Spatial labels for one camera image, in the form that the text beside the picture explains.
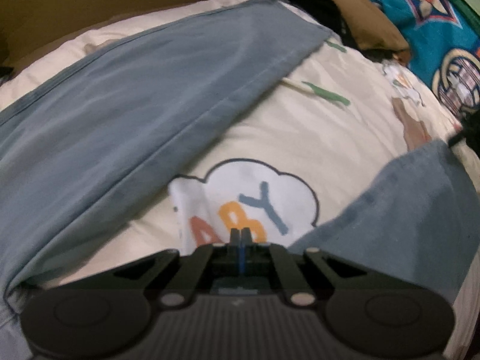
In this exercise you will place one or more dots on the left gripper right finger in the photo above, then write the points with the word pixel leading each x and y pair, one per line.
pixel 279 266

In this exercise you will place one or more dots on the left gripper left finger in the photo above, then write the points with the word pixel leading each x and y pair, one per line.
pixel 198 271

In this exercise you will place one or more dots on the light blue denim pants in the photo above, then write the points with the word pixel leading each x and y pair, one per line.
pixel 92 133

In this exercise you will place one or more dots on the teal patterned cloth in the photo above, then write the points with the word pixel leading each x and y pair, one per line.
pixel 445 50

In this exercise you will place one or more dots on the cream bear print duvet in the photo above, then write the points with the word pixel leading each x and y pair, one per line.
pixel 322 134

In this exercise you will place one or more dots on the brown folded garment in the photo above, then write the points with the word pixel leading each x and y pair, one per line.
pixel 376 36

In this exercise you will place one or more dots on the black garment under brown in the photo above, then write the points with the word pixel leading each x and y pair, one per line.
pixel 327 13

